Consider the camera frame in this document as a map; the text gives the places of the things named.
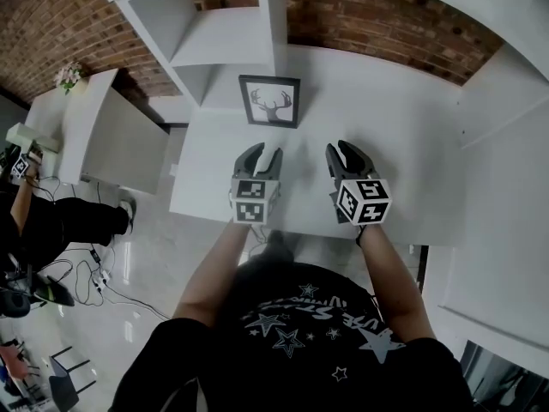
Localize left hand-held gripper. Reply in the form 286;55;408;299
229;142;284;225

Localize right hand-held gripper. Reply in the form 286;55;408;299
324;139;393;227

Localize black framed deer picture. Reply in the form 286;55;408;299
238;74;302;130

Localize person's right forearm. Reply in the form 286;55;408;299
357;225;439;346

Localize person's left forearm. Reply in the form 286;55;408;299
172;221;253;330

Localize white desk with drawers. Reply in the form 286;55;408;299
169;43;468;249

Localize white shelf unit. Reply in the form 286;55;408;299
85;0;549;150

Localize person's dark trousers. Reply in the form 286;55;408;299
238;228;298;275

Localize white side table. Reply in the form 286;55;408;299
23;67;172;196

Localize person's black star-print shirt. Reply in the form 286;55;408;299
108;262;478;412

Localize white power strip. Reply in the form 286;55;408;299
91;270;112;294

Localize pink potted flowers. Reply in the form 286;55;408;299
52;60;86;96

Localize green and black bag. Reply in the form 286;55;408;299
33;274;77;309

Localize black framed glass door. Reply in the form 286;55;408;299
460;338;549;412

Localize black metal-leg chair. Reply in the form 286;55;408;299
48;344;99;412

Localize black floor cable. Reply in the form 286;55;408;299
40;173;172;320

